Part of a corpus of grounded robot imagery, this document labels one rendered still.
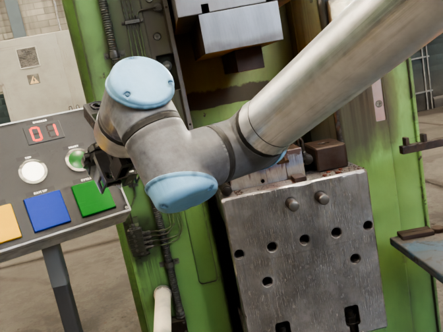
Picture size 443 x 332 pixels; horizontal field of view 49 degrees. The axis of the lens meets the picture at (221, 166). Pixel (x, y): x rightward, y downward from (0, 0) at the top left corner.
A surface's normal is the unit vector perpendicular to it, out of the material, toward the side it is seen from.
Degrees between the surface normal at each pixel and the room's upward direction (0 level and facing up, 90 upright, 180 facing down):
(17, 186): 60
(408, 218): 90
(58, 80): 90
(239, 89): 90
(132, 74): 55
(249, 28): 90
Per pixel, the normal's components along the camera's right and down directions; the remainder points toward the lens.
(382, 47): -0.33, 0.76
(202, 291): 0.11, 0.17
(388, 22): -0.58, 0.55
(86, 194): 0.36, -0.43
